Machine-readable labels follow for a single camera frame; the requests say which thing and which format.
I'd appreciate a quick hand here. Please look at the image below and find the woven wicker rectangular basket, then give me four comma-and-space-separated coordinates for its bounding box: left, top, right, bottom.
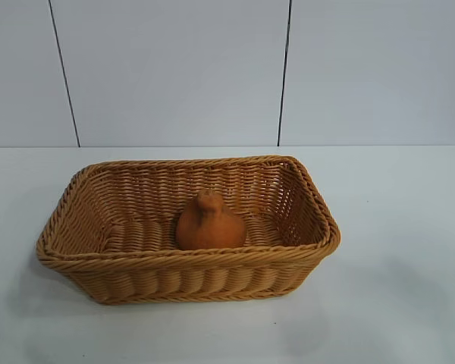
36, 154, 342, 306

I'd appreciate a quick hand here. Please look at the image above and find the orange knobbed mandarin fruit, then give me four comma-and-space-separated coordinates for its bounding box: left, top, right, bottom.
174, 189, 248, 251

